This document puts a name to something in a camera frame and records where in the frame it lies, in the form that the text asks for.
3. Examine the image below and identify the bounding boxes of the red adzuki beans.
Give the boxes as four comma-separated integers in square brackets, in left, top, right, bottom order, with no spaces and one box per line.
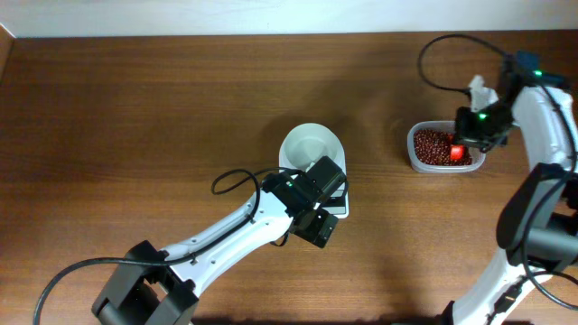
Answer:
[413,129,472,166]

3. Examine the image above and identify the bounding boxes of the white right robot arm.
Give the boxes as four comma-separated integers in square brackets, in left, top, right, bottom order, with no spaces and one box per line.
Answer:
[443,52,577,324]

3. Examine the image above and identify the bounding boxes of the red measuring scoop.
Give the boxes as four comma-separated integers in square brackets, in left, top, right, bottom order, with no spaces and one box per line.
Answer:
[448,134,465,162]

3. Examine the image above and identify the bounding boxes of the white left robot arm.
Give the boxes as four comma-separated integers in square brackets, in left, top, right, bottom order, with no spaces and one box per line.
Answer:
[91,156,347,325]

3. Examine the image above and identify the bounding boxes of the clear plastic container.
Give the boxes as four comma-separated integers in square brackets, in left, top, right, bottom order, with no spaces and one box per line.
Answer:
[407,121,486,173]

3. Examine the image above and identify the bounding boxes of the white bowl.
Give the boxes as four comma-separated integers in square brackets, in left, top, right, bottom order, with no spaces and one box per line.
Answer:
[279,123,347,172]

